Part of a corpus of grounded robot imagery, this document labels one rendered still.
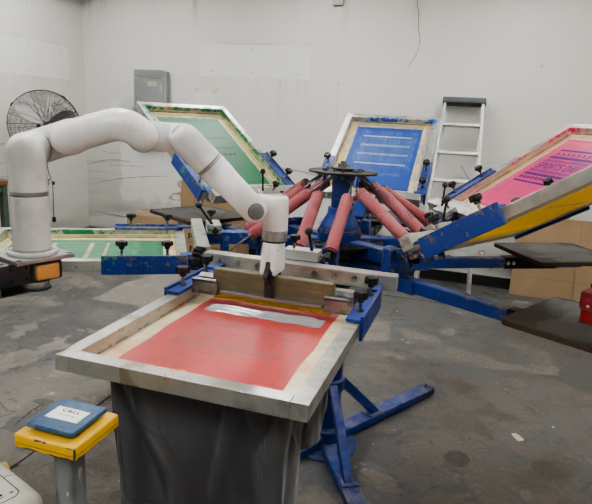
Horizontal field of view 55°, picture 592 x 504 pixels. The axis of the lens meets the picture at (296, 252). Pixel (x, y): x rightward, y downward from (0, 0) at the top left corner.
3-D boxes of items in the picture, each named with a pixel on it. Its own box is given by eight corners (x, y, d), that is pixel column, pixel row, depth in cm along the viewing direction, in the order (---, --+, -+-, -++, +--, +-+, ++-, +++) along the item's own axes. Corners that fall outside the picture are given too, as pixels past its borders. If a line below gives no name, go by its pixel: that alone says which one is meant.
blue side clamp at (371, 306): (361, 341, 155) (364, 317, 154) (344, 338, 157) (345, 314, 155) (380, 308, 183) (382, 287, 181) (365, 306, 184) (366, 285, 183)
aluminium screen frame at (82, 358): (307, 423, 110) (308, 405, 109) (55, 369, 127) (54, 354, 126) (377, 304, 183) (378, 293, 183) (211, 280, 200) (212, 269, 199)
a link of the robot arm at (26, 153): (4, 197, 142) (-1, 131, 139) (14, 190, 155) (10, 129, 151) (46, 198, 145) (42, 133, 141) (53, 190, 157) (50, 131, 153)
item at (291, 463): (282, 561, 132) (291, 393, 122) (268, 556, 133) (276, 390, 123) (331, 454, 175) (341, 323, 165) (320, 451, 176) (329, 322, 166)
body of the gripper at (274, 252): (268, 232, 175) (267, 267, 177) (256, 238, 165) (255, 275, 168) (292, 234, 172) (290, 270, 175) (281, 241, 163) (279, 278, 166)
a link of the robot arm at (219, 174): (195, 171, 163) (245, 223, 170) (200, 176, 151) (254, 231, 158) (216, 150, 163) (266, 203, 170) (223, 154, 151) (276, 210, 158)
